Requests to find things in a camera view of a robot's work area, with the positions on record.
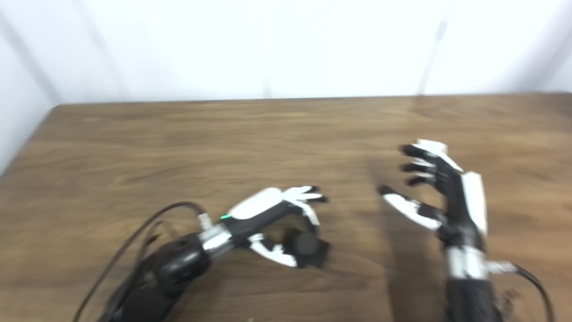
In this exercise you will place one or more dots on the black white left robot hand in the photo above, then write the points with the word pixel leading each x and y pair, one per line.
pixel 259 208

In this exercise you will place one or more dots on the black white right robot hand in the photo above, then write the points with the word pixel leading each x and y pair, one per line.
pixel 460 210

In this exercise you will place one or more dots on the black peg with square base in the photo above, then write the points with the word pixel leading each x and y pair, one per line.
pixel 308 248

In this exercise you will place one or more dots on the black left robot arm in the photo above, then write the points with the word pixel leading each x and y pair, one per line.
pixel 174 268

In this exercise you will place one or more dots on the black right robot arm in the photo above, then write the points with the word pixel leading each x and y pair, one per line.
pixel 469 290

